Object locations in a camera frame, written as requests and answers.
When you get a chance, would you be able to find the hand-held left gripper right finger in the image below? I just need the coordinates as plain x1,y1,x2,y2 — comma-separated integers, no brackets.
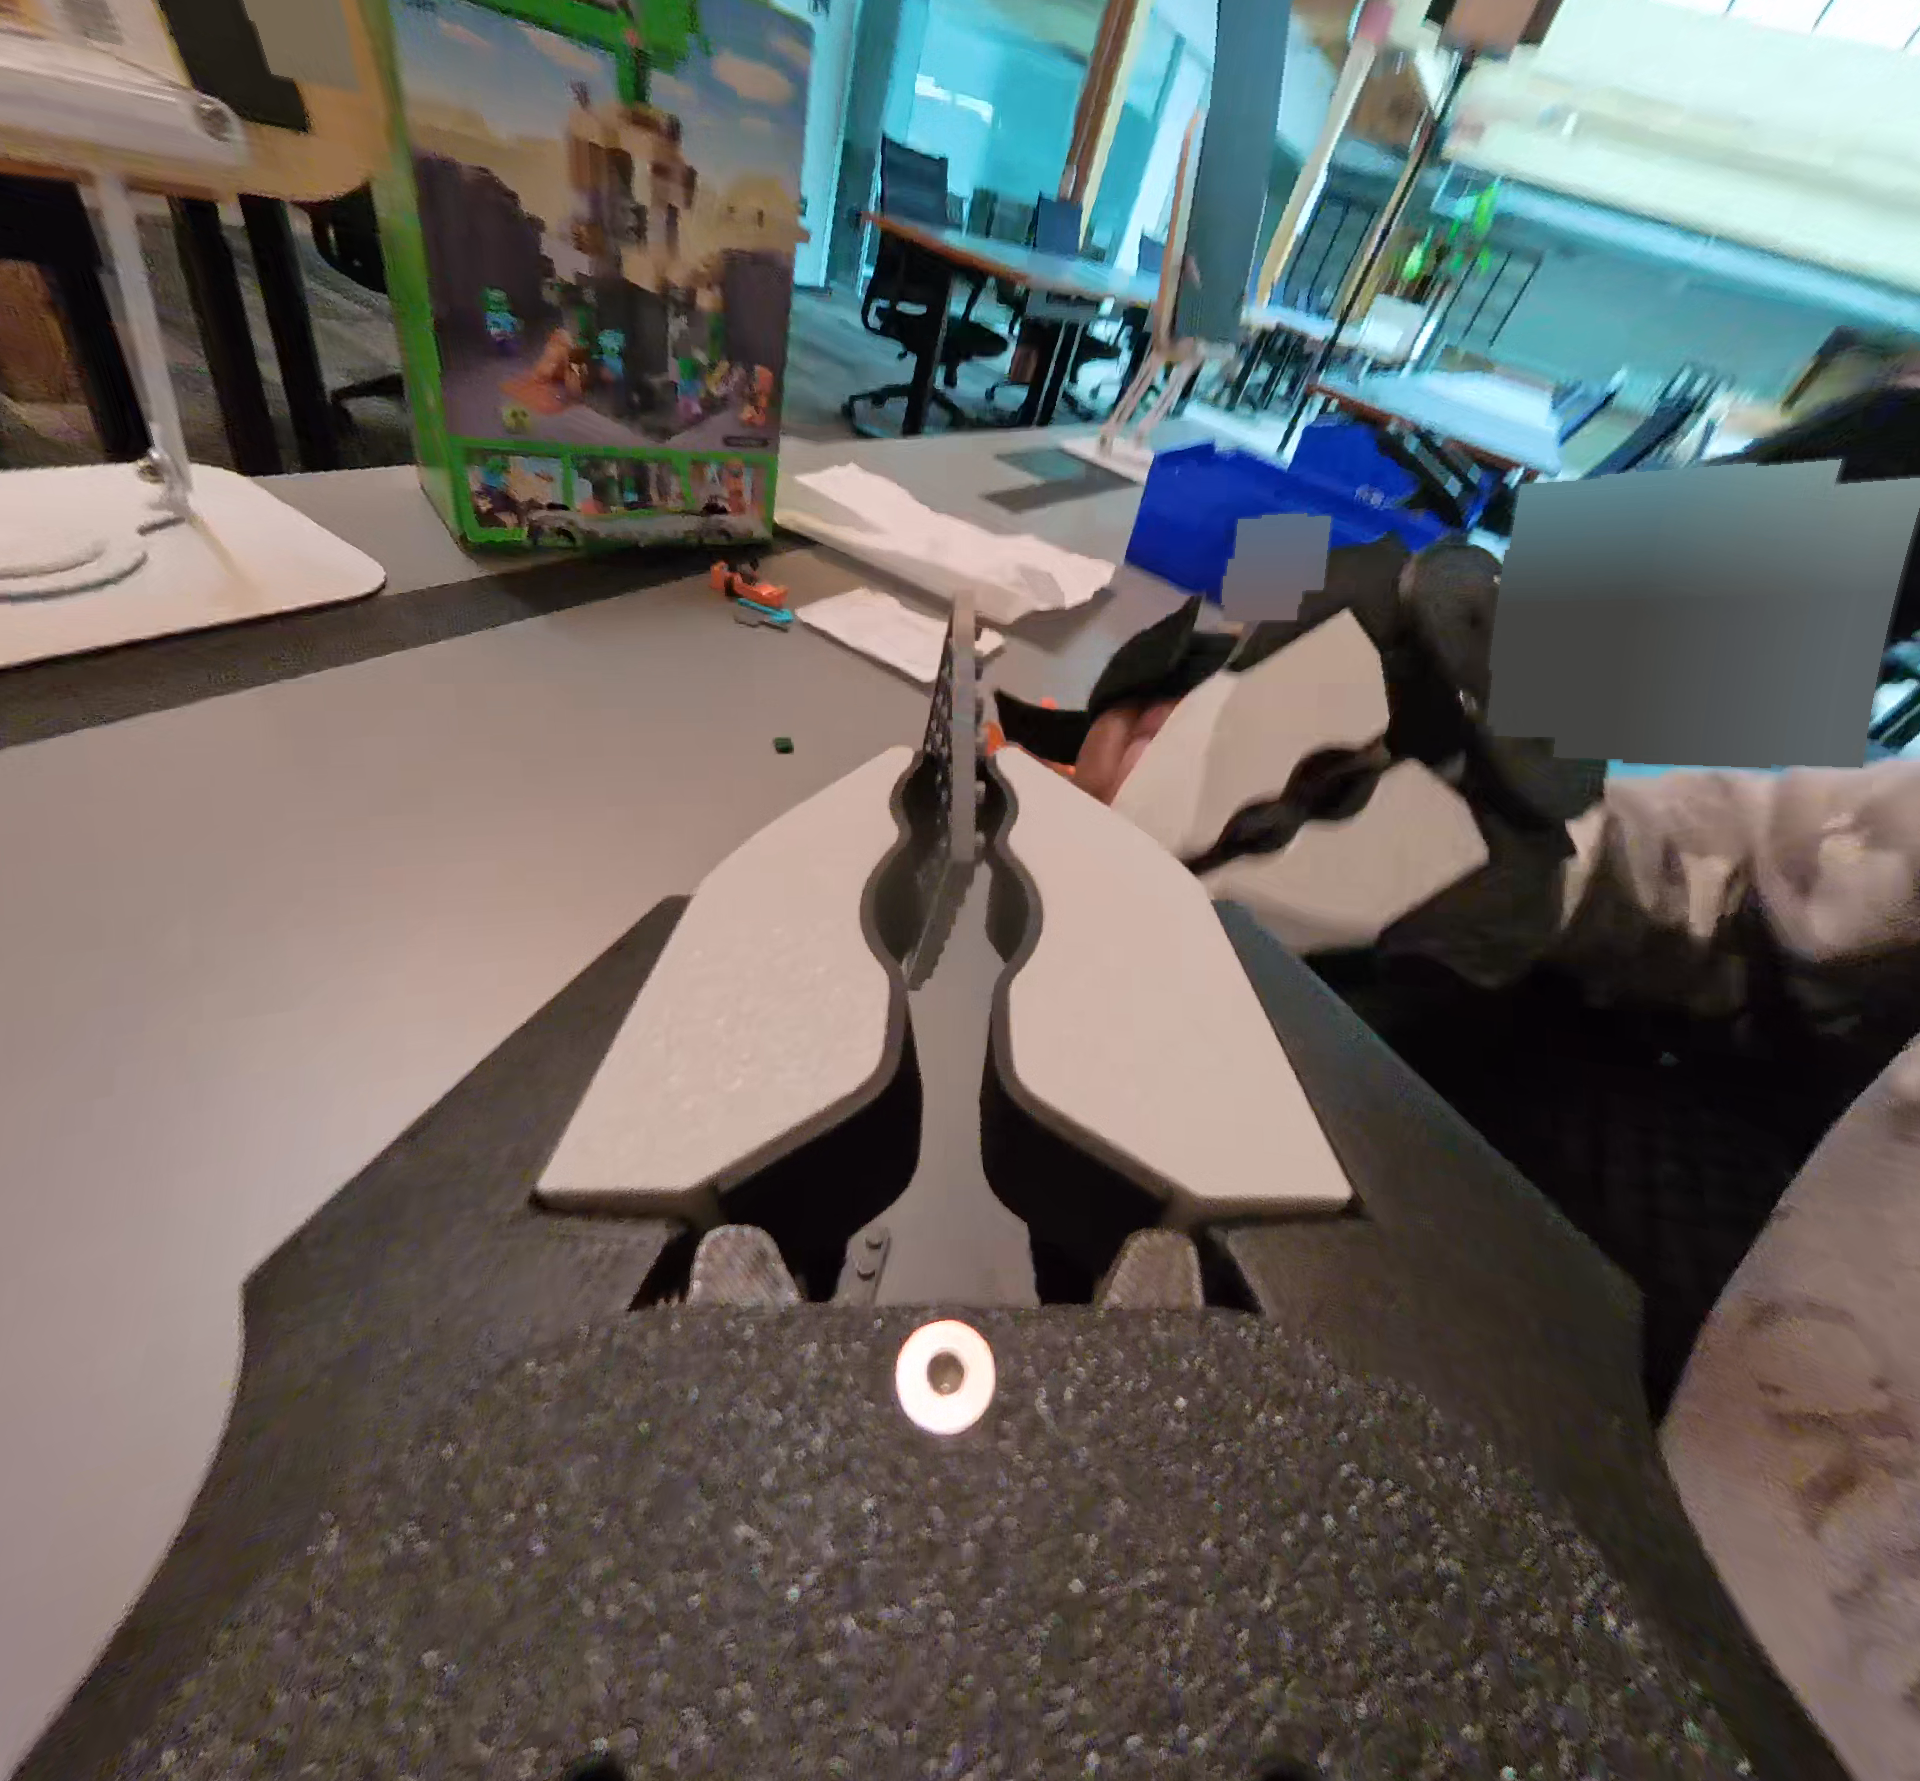
983,750,1356,1307

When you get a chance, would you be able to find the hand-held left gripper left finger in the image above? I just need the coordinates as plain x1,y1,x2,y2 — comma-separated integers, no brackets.
533,750,923,1305

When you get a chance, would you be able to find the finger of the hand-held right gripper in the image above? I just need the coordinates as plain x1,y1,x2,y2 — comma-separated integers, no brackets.
1204,759,1489,957
1114,607,1395,866

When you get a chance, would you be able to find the large dark grey lego plate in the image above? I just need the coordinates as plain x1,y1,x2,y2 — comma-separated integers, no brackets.
909,591,1004,993

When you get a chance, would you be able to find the person's right forearm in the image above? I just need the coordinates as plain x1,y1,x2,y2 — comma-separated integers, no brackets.
1395,759,1920,1022

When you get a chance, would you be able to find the colourful lego box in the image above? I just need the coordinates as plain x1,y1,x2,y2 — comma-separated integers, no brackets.
338,0,818,555

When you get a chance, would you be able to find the person's right hand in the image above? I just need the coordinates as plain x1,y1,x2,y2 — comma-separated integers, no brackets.
1072,701,1189,808

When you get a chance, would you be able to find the blue plastic storage bin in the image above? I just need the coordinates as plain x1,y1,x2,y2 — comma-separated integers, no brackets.
1126,423,1500,607

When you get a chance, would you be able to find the white crumpled paper bag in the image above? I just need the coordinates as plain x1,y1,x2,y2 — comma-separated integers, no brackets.
780,460,1118,620

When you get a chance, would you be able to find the green plant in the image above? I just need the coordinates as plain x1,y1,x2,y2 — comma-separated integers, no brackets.
1395,183,1500,298

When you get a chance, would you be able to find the white instruction sheet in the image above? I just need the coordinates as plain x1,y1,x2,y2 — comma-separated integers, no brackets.
796,587,1004,686

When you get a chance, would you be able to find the brown-edged office desk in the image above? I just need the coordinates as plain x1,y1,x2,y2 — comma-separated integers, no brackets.
861,212,1169,435

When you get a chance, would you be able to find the black office chair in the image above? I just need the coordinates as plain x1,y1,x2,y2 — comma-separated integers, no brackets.
847,139,1009,439

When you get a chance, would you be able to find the wood-rimmed panel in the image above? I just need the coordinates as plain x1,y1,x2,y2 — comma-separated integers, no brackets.
1182,0,1305,348
0,0,397,207

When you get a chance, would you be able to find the white stand base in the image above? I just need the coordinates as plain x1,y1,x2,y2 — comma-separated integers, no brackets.
0,169,391,675

